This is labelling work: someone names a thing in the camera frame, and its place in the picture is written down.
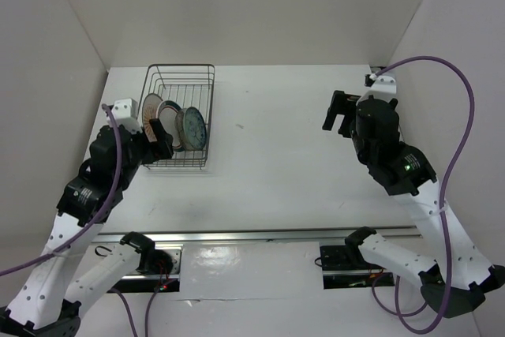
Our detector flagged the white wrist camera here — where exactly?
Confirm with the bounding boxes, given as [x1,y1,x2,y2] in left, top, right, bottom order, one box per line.
[357,73,397,103]
[106,98,143,135]

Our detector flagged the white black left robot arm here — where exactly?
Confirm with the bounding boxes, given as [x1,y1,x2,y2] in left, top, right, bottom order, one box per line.
[1,122,173,336]

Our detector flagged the white plate green red rings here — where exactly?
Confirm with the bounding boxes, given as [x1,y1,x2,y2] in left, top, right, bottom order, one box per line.
[157,99,185,152]

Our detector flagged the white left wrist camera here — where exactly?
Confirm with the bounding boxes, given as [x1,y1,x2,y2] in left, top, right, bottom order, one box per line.
[106,98,143,135]

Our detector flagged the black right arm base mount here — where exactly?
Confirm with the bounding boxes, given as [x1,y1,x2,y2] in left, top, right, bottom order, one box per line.
[314,245,394,290]

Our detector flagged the white plate orange sunburst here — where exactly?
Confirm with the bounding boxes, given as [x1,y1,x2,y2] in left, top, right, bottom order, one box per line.
[141,93,164,143]

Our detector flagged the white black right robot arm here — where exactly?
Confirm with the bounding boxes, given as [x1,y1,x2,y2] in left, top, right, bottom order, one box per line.
[322,90,504,318]

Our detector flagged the aluminium front rail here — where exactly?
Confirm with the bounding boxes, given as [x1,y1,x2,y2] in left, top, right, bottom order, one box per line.
[93,227,421,245]

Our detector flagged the small blue patterned plate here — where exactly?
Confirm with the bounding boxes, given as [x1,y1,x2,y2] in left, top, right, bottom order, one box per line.
[183,107,207,151]

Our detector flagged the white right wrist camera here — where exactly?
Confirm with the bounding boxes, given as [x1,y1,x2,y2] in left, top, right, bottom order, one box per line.
[357,73,397,103]

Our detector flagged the clear round plate stand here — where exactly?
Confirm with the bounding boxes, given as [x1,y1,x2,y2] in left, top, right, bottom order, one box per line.
[174,108,186,152]

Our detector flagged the grey wire dish rack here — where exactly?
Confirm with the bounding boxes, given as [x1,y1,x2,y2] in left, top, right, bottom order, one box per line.
[139,64,215,170]

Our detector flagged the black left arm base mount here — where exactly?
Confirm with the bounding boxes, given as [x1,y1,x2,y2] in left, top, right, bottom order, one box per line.
[113,245,182,294]

